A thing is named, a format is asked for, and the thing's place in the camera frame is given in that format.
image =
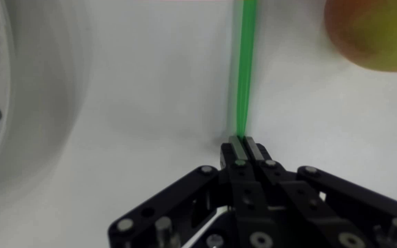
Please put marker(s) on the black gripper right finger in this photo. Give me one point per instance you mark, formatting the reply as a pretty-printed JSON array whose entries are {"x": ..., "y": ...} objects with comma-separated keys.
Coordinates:
[{"x": 299, "y": 197}]

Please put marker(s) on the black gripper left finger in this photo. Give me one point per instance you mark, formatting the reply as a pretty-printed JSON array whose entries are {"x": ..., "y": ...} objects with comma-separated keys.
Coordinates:
[{"x": 240, "y": 197}]

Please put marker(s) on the green straw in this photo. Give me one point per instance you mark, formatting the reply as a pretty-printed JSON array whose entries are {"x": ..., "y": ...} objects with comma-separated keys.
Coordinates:
[{"x": 244, "y": 69}]

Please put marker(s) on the red yellow apple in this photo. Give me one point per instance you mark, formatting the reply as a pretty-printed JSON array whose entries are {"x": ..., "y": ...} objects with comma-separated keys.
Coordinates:
[{"x": 378, "y": 32}]

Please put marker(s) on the white dinner plate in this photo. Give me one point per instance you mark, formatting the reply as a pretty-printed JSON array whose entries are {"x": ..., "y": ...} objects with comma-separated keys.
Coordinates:
[{"x": 33, "y": 91}]

